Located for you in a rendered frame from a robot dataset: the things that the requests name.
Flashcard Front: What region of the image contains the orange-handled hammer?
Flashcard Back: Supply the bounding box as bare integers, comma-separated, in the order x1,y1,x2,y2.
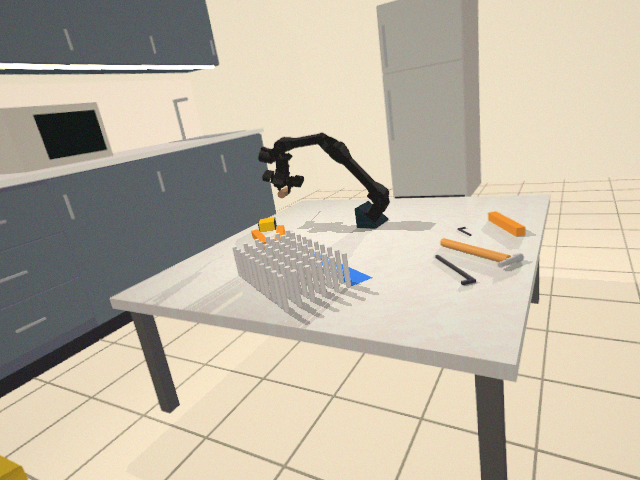
441,238,525,268

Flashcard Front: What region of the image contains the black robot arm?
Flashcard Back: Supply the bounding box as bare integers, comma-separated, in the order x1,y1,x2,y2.
258,133,390,223

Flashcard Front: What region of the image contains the blue flat strip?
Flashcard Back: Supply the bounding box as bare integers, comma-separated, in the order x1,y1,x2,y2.
341,264,372,286

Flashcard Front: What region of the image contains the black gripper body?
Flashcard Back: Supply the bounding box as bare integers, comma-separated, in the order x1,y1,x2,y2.
262,165,304,188

